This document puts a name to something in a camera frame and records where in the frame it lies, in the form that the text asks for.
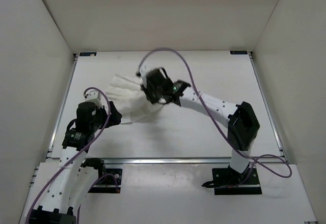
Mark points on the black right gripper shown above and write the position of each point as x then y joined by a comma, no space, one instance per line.
152,100

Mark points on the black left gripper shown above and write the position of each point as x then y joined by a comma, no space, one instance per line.
115,116

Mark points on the white pleated skirt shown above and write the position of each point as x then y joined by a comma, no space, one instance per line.
130,101

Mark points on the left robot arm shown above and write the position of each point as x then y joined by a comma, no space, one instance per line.
60,199

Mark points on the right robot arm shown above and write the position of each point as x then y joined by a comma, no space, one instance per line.
239,119

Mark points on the left blue corner label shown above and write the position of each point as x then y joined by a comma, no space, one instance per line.
87,54

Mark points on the blue corner label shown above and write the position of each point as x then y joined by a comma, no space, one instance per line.
238,52
87,54

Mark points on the right blue corner label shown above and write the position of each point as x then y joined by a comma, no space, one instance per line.
238,52

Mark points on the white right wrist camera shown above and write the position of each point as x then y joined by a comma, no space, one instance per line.
142,73

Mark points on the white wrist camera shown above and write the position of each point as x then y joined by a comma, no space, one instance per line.
94,97
142,73

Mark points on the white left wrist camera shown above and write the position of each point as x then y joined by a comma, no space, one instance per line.
94,97

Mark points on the aluminium table edge rail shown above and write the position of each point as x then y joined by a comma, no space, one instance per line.
206,160

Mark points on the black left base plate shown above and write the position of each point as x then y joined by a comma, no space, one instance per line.
111,183

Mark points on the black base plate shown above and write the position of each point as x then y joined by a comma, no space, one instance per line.
111,183
226,181

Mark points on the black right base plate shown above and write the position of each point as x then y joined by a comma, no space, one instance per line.
226,181

